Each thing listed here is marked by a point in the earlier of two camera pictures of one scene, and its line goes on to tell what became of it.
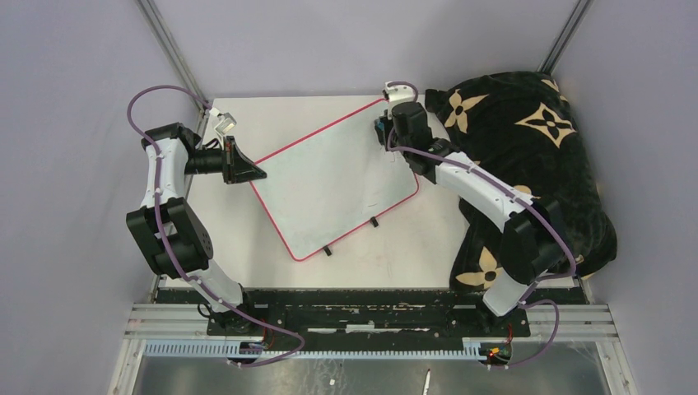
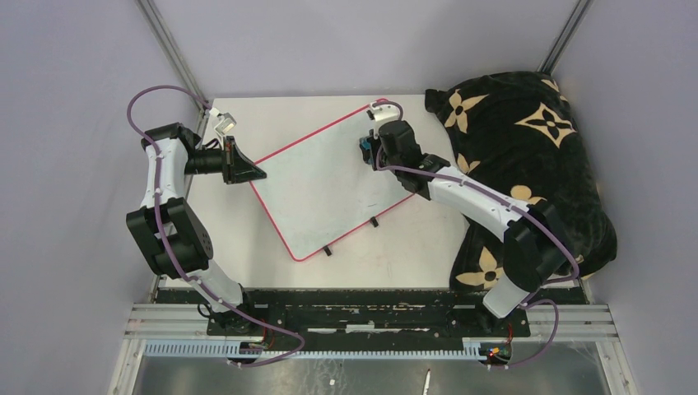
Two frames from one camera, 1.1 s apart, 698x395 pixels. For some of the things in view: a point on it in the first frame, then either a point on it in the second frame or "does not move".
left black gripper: (236, 168) does not move
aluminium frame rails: (545, 322) does not move
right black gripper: (388, 124) → (376, 141)
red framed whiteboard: (332, 183) does not move
